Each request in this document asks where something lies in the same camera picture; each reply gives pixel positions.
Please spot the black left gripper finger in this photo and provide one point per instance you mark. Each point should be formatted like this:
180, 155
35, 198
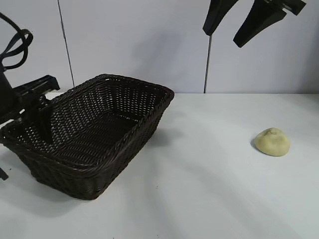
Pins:
3, 174

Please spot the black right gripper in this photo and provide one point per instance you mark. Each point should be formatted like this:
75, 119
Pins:
292, 6

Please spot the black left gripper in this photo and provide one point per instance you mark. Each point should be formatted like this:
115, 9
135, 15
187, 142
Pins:
30, 89

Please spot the dark brown wicker basket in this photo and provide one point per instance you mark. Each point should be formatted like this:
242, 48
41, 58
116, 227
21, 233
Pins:
87, 129

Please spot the pale yellow egg yolk pastry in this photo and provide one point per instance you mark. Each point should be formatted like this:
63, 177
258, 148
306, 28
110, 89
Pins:
272, 144

